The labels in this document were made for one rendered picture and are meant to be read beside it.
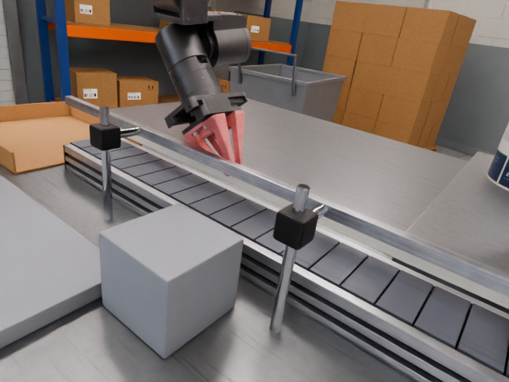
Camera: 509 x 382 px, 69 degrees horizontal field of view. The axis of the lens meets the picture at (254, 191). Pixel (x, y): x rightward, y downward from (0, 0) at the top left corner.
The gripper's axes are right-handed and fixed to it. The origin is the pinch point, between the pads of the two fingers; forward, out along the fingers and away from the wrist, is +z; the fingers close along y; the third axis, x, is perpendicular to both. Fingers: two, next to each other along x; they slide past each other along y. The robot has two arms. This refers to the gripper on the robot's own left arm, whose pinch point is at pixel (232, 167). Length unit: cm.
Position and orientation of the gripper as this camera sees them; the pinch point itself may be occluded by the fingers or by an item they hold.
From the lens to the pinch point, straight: 49.8
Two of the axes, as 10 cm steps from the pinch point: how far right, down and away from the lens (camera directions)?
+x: -6.9, 3.1, 6.6
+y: 6.1, -2.5, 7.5
